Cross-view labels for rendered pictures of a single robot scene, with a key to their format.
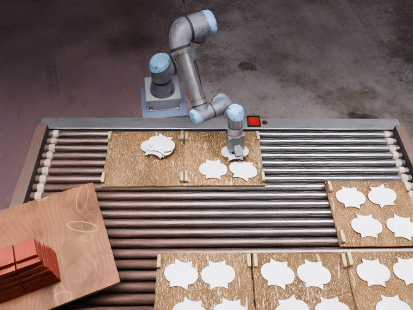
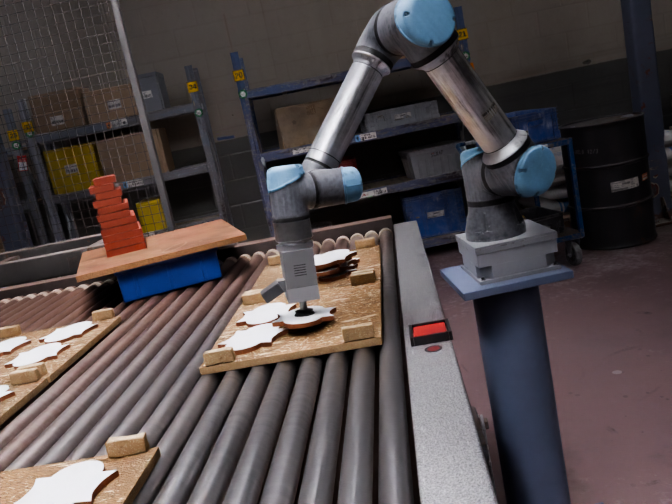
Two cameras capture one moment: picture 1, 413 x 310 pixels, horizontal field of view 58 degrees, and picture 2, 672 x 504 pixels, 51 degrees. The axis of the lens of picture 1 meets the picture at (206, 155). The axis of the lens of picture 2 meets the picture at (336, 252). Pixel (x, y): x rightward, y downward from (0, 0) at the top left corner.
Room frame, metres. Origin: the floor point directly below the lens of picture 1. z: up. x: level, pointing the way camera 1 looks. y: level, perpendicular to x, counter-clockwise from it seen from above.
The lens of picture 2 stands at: (1.51, -1.50, 1.36)
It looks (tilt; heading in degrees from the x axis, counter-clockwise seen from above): 12 degrees down; 99
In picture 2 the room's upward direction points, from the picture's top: 12 degrees counter-clockwise
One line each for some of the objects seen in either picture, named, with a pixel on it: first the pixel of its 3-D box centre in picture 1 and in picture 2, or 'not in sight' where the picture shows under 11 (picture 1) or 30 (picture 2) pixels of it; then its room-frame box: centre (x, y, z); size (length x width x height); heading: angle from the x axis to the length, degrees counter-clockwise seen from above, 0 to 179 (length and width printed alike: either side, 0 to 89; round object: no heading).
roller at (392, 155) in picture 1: (225, 155); (319, 334); (1.21, -0.10, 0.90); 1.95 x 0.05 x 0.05; 93
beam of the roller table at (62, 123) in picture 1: (222, 127); (424, 322); (1.43, -0.09, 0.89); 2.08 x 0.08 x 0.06; 93
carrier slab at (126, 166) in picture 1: (144, 158); (317, 274); (1.15, 0.32, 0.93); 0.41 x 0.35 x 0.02; 94
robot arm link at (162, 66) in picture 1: (161, 67); (487, 170); (1.64, 0.28, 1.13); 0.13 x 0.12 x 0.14; 122
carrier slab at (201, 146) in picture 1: (223, 158); (301, 322); (1.18, -0.09, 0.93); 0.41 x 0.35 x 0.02; 94
